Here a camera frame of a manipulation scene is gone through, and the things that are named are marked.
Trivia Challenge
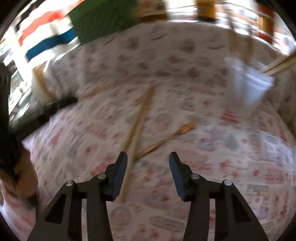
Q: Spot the wooden spoon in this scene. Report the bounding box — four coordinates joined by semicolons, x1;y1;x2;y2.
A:
135;118;199;160

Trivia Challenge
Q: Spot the dark soy sauce bottle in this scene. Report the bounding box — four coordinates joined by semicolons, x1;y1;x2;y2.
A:
196;0;216;22

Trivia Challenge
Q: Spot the red capped sauce bottle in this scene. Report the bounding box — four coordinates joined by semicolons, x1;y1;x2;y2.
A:
255;1;274;44

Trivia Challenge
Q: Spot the green checkered box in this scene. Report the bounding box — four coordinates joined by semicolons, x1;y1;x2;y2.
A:
68;0;140;44

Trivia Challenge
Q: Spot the clear cooking wine bottle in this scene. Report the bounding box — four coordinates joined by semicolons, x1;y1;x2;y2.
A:
137;0;168;22

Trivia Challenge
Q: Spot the wooden utensil in cup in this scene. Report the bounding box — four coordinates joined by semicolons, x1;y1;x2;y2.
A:
228;17;238;58

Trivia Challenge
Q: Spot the translucent plastic cup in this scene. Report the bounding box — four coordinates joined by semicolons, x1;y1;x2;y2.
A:
225;57;275;118

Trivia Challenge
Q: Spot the floral tablecloth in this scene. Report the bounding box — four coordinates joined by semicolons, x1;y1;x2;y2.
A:
25;23;295;240

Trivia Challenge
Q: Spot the chopstick in cup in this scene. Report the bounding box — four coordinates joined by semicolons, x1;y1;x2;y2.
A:
260;50;295;73
265;57;296;76

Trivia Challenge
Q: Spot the striped curtain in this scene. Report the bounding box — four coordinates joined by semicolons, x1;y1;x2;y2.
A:
1;1;83;67

